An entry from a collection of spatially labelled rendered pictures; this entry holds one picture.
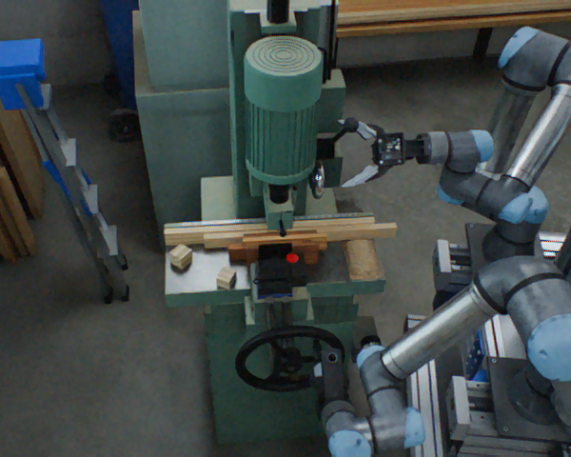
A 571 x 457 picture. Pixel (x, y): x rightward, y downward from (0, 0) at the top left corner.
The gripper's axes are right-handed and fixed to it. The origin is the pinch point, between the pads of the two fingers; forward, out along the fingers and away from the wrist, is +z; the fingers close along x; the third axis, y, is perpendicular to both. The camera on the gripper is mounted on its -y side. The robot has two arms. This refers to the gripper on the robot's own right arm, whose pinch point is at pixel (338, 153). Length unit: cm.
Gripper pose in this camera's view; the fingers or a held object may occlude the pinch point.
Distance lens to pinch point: 151.9
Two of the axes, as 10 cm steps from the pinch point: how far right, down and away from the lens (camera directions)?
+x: 0.6, 10.0, 0.2
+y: 0.9, 0.1, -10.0
